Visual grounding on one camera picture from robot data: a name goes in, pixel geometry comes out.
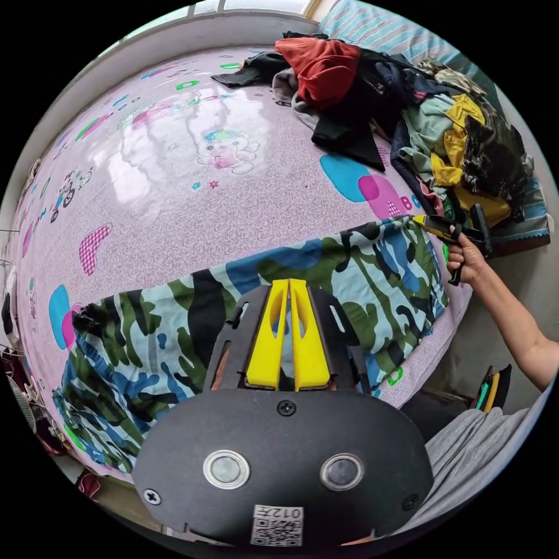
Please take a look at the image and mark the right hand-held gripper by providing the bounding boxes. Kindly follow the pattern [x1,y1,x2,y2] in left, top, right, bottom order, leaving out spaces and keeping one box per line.
[412,214,491,287]

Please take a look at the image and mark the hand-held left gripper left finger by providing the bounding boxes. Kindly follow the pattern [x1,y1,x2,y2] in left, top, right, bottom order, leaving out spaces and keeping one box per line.
[245,278,290,391]

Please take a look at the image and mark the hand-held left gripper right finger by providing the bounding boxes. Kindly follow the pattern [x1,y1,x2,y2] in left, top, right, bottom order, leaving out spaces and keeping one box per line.
[288,278,331,392]

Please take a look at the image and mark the camouflage shorts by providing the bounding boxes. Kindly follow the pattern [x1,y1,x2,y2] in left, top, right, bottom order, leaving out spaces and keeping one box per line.
[52,215,451,475]

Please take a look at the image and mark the person's right forearm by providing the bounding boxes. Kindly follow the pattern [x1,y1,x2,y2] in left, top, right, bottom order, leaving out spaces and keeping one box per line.
[471,263,559,392]

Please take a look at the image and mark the person's right hand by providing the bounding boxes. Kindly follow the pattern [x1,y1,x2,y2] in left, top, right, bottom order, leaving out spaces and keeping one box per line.
[446,237,488,285]

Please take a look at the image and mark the pile of clothes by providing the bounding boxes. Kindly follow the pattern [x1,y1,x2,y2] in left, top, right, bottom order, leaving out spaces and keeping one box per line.
[211,30,536,229]

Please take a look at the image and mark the bed with pink printed sheet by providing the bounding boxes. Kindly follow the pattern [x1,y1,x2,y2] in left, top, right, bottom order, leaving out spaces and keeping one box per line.
[8,43,552,486]

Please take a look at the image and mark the person's body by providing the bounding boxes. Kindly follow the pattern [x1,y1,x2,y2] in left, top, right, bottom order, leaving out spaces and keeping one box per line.
[399,404,544,536]

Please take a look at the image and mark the fan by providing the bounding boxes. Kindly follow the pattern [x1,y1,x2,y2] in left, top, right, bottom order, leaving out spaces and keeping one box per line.
[6,374,41,436]

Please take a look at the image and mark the window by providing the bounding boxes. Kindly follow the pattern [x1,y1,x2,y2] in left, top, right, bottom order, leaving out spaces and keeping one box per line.
[192,0,322,19]

